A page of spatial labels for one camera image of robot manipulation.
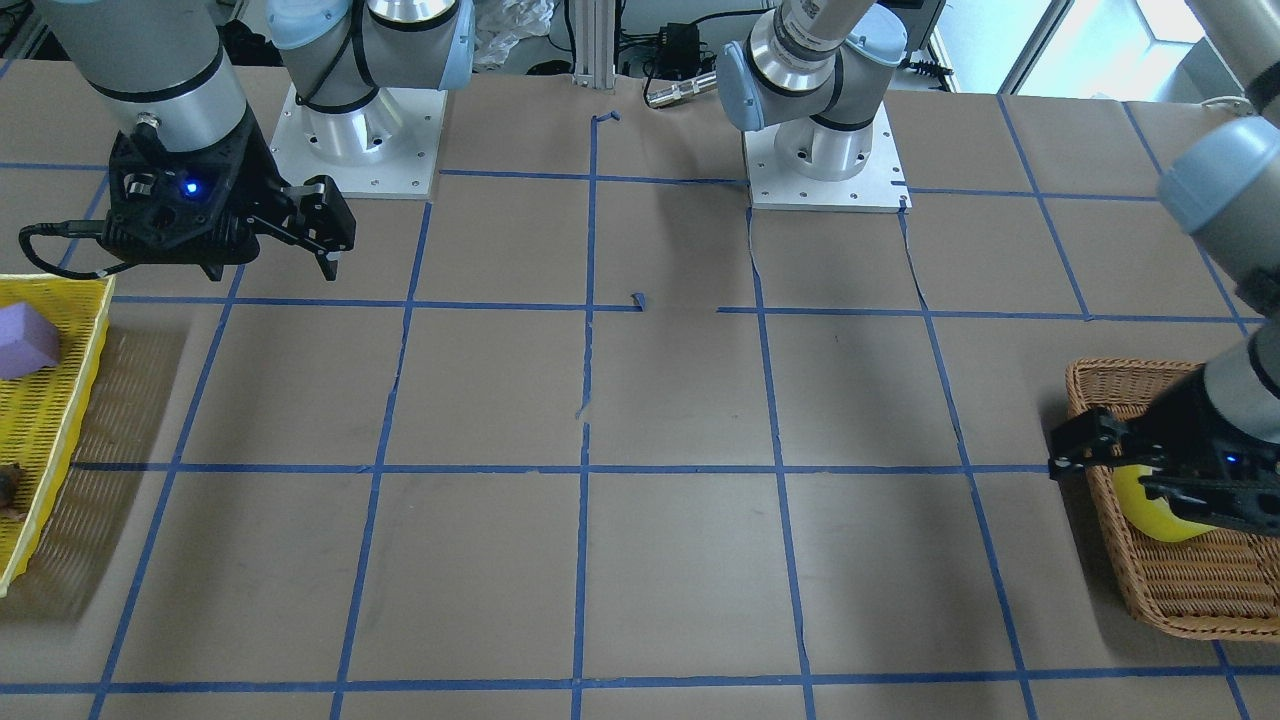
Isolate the brown wicker basket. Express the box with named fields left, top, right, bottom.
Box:
left=1064, top=357, right=1280, bottom=642

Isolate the yellow tape roll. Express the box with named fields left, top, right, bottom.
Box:
left=1112, top=465, right=1215, bottom=544

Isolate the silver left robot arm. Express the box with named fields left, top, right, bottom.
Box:
left=716, top=1, right=1277, bottom=537

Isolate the brown toy animal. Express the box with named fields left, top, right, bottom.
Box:
left=1, top=462, right=27, bottom=521

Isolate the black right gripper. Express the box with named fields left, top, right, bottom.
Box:
left=100, top=109, right=357, bottom=281

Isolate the yellow plastic basket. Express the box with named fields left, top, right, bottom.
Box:
left=1, top=274, right=116, bottom=596

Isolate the aluminium frame post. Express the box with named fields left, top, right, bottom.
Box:
left=564, top=1, right=621, bottom=94

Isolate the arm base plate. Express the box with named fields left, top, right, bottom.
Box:
left=742, top=104, right=913, bottom=213
left=269, top=86, right=449, bottom=200

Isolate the purple foam block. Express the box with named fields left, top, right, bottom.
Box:
left=1, top=302, right=61, bottom=380

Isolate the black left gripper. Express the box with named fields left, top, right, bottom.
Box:
left=1047, top=369, right=1279, bottom=536

